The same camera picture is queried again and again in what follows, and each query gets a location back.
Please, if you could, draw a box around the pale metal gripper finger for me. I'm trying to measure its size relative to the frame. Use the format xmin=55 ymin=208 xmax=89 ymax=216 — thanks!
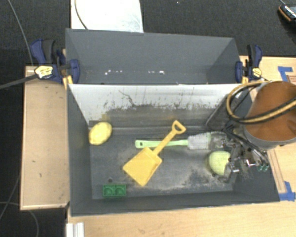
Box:
xmin=222 ymin=165 xmax=240 ymax=184
xmin=227 ymin=150 xmax=238 ymax=167

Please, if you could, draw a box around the pale green ball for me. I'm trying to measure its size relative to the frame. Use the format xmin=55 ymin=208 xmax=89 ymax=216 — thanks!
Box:
xmin=206 ymin=150 xmax=232 ymax=176

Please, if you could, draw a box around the yellow toy shovel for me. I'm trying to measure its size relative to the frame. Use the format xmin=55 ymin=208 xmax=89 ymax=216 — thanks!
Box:
xmin=122 ymin=119 xmax=187 ymax=188

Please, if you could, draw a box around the green building block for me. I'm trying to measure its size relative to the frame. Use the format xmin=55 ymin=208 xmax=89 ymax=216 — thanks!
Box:
xmin=102 ymin=184 xmax=127 ymax=198

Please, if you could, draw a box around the grey metal bin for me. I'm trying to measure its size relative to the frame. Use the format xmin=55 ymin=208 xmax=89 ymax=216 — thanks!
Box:
xmin=65 ymin=28 xmax=281 ymax=217

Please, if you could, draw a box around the yellow toy lemon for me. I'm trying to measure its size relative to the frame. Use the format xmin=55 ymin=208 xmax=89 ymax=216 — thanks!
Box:
xmin=88 ymin=121 xmax=113 ymax=146

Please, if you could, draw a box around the pale wood flat board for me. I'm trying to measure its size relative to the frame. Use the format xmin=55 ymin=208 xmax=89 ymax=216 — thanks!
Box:
xmin=19 ymin=65 xmax=71 ymax=211

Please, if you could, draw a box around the green-handled bottle brush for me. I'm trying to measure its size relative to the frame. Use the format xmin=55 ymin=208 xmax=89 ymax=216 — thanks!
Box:
xmin=135 ymin=131 xmax=228 ymax=151

